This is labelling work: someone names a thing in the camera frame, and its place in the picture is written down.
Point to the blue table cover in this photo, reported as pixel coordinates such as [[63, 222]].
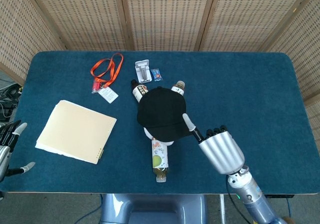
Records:
[[237, 96]]

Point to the white foam mannequin head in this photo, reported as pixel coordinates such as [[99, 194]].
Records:
[[148, 133]]

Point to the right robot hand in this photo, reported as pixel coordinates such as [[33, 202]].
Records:
[[222, 151]]

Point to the dark bottle black white label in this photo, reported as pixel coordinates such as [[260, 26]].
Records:
[[138, 90]]

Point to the blue candy wrapper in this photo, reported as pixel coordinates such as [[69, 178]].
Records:
[[156, 74]]

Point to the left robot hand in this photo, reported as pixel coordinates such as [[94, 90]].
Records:
[[5, 139]]

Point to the white plastic holder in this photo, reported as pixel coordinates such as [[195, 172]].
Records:
[[143, 70]]

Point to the beige paper folder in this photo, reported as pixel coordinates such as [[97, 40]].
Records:
[[75, 129]]

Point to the white table leg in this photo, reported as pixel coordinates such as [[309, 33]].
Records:
[[222, 209]]

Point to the small red packet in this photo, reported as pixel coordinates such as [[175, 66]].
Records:
[[96, 86]]

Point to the woven folding screen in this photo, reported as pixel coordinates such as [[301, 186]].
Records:
[[162, 14]]

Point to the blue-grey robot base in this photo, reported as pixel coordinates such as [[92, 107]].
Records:
[[152, 209]]

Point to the black cap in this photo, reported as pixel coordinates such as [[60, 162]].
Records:
[[162, 109]]

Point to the tea bottle green apple label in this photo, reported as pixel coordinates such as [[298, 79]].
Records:
[[159, 159]]

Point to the tea bottle floral label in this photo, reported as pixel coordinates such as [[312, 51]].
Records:
[[178, 86]]

